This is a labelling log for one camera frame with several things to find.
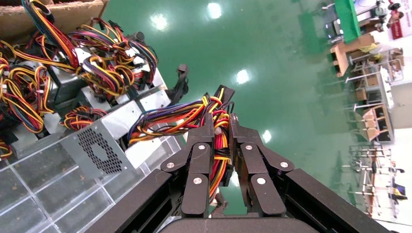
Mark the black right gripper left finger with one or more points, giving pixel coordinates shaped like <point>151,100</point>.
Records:
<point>199,167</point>

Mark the white long workbench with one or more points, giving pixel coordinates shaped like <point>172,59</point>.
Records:
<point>385,86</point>

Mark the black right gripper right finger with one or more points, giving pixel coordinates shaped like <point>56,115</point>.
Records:
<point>254,167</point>

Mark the clear divided plastic tray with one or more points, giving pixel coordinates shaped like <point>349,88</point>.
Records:
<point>48,199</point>

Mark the red and white banner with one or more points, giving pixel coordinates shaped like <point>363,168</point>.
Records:
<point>399,30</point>

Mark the brown divided cardboard box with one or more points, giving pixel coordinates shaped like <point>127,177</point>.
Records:
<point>74,16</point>

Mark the wooden shelf unit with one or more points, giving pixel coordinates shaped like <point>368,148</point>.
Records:
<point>370,128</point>

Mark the wooden workbench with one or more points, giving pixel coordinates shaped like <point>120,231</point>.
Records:
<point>341,58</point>

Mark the green panel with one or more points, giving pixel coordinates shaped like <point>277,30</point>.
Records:
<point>347,19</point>

